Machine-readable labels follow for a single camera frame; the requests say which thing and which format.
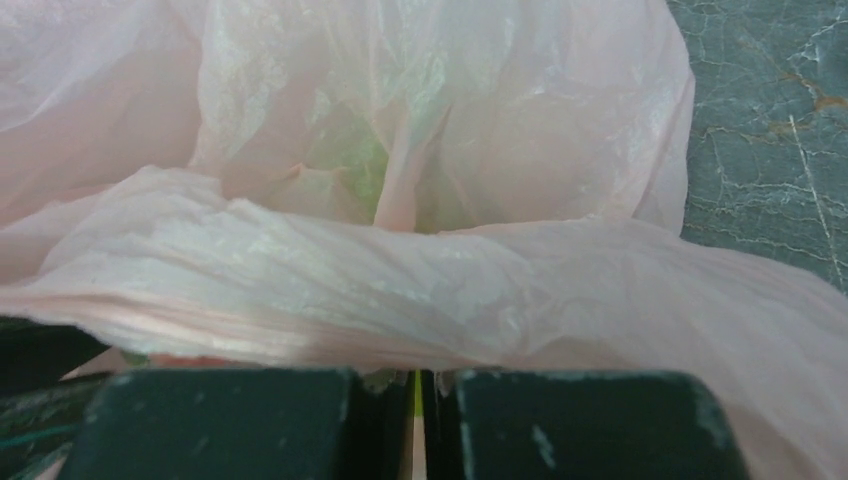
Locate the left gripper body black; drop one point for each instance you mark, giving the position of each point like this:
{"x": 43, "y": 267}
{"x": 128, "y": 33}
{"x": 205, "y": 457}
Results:
{"x": 41, "y": 408}

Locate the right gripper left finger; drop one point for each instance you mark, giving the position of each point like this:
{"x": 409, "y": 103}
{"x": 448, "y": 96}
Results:
{"x": 385, "y": 425}

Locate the pink plastic bag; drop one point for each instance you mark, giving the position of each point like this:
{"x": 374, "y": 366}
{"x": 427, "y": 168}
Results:
{"x": 390, "y": 184}

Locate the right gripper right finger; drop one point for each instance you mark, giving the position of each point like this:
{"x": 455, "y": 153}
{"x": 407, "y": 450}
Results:
{"x": 443, "y": 444}

